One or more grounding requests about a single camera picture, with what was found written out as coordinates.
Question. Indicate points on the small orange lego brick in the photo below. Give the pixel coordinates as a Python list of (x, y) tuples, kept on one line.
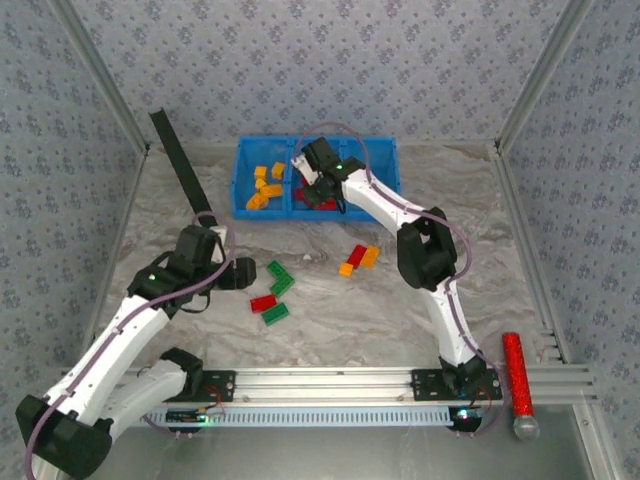
[(345, 270), (278, 170), (260, 172)]

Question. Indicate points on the blue three-compartment bin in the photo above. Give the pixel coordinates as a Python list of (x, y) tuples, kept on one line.
[(247, 155)]

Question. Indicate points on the aluminium frame post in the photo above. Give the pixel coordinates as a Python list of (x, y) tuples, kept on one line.
[(106, 75), (541, 75)]

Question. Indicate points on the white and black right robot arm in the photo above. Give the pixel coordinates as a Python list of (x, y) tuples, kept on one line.
[(380, 202)]

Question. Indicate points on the red lego brick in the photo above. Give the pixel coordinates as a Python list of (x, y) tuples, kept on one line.
[(263, 303), (300, 194), (327, 205), (357, 255)]

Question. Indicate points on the aluminium frame side rail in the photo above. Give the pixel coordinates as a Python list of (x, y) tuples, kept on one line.
[(515, 200)]

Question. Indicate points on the curved orange lego brick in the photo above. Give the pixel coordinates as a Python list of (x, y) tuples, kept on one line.
[(257, 201)]

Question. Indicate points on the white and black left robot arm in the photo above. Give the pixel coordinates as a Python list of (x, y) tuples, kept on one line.
[(100, 360)]

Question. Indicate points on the green lego brick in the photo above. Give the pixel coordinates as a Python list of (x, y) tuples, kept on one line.
[(275, 314), (281, 285), (275, 270)]

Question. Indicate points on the small circuit board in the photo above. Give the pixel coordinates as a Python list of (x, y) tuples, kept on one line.
[(465, 416), (187, 416)]

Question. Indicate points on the red glitter toy microphone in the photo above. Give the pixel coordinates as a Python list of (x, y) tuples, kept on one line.
[(515, 375)]

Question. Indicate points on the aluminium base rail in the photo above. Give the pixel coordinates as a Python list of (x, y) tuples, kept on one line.
[(325, 380)]

